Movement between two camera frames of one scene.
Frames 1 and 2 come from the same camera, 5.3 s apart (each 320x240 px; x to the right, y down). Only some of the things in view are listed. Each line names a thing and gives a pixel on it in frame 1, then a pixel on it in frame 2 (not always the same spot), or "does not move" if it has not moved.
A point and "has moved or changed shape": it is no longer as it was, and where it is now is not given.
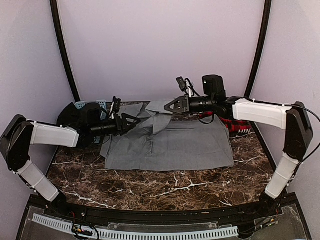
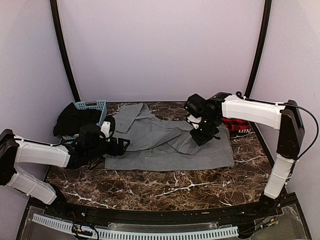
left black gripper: x=121 y=125 → x=120 y=150
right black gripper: x=185 y=105 → x=200 y=140
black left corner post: x=62 y=46 does not move
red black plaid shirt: x=236 y=128 does not move
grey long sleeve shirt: x=165 y=140 has moved or changed shape
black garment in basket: x=72 y=117 does not move
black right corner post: x=261 y=48 does not move
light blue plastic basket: x=101 y=103 does not move
